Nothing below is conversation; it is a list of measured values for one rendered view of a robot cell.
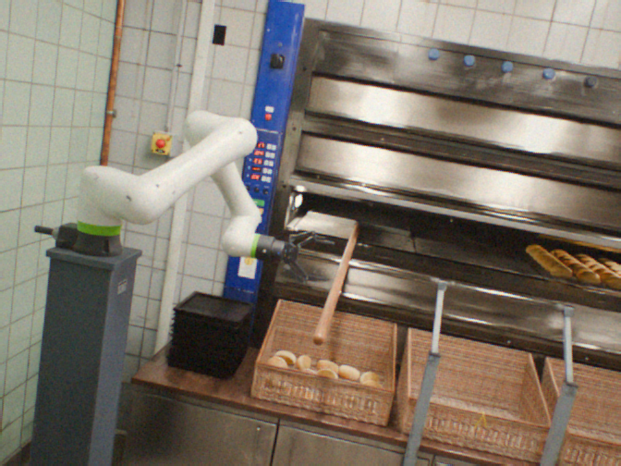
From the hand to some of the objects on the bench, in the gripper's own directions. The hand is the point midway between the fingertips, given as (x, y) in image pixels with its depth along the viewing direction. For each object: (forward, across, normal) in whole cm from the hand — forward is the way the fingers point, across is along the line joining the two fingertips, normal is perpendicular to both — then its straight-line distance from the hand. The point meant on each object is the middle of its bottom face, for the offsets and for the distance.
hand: (327, 261), depth 221 cm
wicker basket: (+6, +62, -30) cm, 69 cm away
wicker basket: (+66, +62, -29) cm, 95 cm away
